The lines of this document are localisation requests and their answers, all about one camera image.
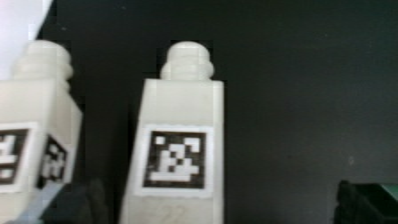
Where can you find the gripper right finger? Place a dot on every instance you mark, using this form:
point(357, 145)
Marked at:
point(366, 203)

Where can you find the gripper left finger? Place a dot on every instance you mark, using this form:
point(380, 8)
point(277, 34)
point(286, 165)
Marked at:
point(69, 204)

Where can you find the white leg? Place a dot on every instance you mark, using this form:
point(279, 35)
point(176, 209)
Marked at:
point(39, 127)
point(174, 187)

